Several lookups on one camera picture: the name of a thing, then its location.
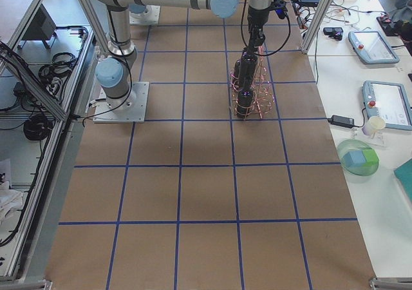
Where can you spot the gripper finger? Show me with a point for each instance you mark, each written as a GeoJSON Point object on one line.
{"type": "Point", "coordinates": [256, 39]}

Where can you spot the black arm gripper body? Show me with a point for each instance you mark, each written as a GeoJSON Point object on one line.
{"type": "Point", "coordinates": [255, 17]}

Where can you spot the dark glass wine bottle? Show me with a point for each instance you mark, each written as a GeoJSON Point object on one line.
{"type": "Point", "coordinates": [247, 69]}

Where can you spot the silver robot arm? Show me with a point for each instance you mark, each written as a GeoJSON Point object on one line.
{"type": "Point", "coordinates": [193, 34]}

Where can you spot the wine bottle in basket left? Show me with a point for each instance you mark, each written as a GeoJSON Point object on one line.
{"type": "Point", "coordinates": [236, 69]}

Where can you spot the wine bottle in basket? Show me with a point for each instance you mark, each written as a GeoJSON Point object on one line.
{"type": "Point", "coordinates": [245, 97]}
{"type": "Point", "coordinates": [236, 69]}

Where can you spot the wine bottle in basket right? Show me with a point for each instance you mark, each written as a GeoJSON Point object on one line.
{"type": "Point", "coordinates": [245, 97]}

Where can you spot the teach pendant far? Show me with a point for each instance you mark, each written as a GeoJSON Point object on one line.
{"type": "Point", "coordinates": [372, 48]}

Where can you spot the teach pendant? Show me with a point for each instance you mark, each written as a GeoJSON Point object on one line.
{"type": "Point", "coordinates": [372, 48]}
{"type": "Point", "coordinates": [388, 101]}

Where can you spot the black power adapter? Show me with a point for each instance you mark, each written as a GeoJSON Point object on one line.
{"type": "Point", "coordinates": [341, 121]}

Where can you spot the teach pendant near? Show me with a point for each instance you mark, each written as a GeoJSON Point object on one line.
{"type": "Point", "coordinates": [388, 101]}

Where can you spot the white paper cup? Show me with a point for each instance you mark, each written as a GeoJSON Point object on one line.
{"type": "Point", "coordinates": [373, 125]}

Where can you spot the green bowl with blocks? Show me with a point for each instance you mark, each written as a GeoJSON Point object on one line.
{"type": "Point", "coordinates": [357, 157]}

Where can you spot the copper wire wine basket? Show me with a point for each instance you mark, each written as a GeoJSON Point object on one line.
{"type": "Point", "coordinates": [263, 99]}

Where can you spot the aluminium frame post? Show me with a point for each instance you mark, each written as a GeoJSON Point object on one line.
{"type": "Point", "coordinates": [315, 25]}

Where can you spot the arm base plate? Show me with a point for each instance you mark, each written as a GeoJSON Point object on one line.
{"type": "Point", "coordinates": [141, 15]}
{"type": "Point", "coordinates": [123, 110]}

